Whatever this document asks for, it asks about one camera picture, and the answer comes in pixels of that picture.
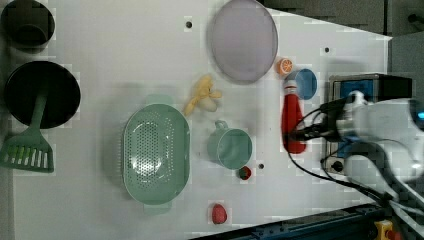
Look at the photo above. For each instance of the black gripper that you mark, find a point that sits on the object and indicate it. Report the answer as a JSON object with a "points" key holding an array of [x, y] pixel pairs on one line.
{"points": [[333, 112]]}

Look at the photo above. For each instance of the red ketchup bottle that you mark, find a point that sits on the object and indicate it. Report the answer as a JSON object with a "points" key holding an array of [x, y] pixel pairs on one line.
{"points": [[291, 115]]}

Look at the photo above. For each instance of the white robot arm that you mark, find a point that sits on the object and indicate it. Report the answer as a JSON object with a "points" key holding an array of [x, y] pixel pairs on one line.
{"points": [[370, 172]]}

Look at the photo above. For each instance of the green perforated strainer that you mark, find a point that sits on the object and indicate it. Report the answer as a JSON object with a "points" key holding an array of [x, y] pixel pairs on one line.
{"points": [[156, 154]]}

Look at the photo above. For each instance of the blue bowl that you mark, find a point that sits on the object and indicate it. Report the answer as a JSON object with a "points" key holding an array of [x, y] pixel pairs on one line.
{"points": [[302, 82]]}

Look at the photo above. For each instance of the orange slice toy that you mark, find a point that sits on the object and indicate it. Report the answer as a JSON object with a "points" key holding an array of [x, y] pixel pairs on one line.
{"points": [[284, 66]]}

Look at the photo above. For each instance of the red toy strawberry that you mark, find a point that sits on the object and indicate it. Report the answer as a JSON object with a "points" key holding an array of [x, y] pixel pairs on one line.
{"points": [[244, 173]]}

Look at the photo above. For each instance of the black toaster oven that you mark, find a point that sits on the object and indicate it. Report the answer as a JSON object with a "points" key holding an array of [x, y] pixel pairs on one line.
{"points": [[366, 90]]}

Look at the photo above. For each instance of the green mug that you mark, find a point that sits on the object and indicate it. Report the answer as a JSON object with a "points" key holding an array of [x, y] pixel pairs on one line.
{"points": [[229, 147]]}

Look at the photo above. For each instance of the peeled toy banana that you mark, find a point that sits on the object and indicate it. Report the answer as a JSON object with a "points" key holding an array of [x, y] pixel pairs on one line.
{"points": [[203, 96]]}

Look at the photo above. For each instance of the lilac round plate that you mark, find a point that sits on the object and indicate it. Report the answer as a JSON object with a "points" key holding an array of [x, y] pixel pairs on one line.
{"points": [[244, 40]]}

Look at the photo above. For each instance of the red toy fruit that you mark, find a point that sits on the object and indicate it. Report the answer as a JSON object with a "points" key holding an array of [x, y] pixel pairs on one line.
{"points": [[219, 214]]}

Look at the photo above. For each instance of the green slotted spatula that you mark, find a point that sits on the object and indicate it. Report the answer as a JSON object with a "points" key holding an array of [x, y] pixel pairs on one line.
{"points": [[29, 150]]}

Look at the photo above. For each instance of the small black cup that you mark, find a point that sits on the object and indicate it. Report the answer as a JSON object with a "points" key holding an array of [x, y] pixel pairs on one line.
{"points": [[27, 23]]}

